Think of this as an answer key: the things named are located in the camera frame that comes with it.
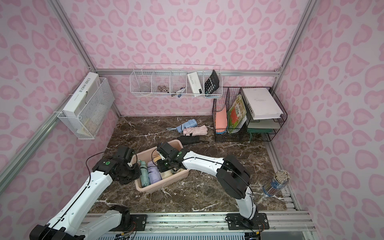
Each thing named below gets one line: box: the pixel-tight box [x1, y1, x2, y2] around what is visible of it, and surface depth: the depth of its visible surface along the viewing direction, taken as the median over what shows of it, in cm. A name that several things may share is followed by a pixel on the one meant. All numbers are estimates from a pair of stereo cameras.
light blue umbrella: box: [166, 119, 198, 133], surface depth 112 cm
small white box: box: [187, 71, 203, 94], surface depth 94 cm
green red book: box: [227, 94, 247, 134], surface depth 104 cm
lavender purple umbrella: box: [147, 160, 163, 185], surface depth 82 cm
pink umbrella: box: [183, 125, 208, 136], surface depth 106 cm
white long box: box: [62, 72, 101, 118], surface depth 71 cm
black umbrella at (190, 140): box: [177, 135, 210, 146], surface depth 105 cm
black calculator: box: [204, 69, 220, 94], surface depth 94 cm
